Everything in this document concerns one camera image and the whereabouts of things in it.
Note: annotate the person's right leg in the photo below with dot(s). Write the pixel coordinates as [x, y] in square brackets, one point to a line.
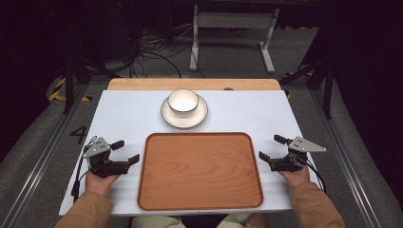
[234, 221]

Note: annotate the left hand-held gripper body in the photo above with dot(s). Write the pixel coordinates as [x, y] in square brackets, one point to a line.
[106, 167]

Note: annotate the aluminium floor rail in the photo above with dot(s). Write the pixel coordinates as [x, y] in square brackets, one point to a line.
[345, 164]
[38, 167]

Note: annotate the white ceramic plate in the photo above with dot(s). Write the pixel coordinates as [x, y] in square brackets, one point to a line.
[190, 122]

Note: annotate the yellow black floor tape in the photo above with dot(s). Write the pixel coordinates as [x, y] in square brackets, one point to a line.
[57, 95]

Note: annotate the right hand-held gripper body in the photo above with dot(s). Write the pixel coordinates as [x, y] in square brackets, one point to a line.
[290, 163]

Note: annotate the white ceramic bowl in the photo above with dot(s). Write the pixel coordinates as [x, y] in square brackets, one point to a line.
[183, 101]

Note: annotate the white table mat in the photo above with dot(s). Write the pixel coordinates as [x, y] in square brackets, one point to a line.
[126, 114]

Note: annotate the wooden tray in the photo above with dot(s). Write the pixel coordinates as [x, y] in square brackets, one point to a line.
[199, 172]

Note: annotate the person's leg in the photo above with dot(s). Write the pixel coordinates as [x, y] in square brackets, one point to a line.
[157, 222]
[234, 221]

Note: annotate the black tripod stand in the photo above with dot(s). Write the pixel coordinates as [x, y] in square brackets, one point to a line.
[328, 88]
[69, 82]

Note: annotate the person's left hand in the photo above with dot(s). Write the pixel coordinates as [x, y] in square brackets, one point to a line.
[99, 185]

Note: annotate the white metal stand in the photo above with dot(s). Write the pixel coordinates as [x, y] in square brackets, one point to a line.
[236, 20]

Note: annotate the person's left leg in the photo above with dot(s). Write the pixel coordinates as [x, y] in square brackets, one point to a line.
[157, 222]

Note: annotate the person's right hand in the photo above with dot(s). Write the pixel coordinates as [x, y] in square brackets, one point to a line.
[296, 177]

